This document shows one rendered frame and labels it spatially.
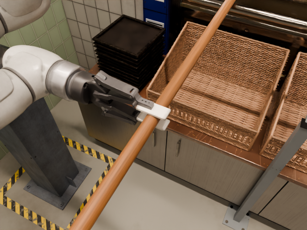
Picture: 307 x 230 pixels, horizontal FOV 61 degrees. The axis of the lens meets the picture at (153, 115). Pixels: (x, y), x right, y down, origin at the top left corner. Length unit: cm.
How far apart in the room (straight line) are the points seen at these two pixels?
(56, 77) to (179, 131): 80
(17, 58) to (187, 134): 87
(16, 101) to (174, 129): 85
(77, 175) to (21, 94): 130
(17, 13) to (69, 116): 127
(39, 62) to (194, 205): 136
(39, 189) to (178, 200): 90
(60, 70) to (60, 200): 130
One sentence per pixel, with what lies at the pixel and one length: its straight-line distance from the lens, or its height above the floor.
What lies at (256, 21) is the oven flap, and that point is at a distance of 142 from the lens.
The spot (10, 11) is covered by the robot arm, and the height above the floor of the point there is 118.
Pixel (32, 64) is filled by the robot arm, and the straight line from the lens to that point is 67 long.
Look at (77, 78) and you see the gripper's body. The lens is 62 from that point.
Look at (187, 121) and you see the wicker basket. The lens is 130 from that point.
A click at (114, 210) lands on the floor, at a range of 175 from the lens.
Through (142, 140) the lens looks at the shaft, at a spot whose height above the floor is 120.
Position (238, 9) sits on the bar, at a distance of 103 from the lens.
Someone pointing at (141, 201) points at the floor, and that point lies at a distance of 176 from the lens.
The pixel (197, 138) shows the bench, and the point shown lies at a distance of 129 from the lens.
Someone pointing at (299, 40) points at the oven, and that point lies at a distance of 149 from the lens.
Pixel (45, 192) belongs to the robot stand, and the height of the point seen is 1.
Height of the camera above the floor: 164
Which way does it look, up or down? 51 degrees down
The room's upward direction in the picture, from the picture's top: straight up
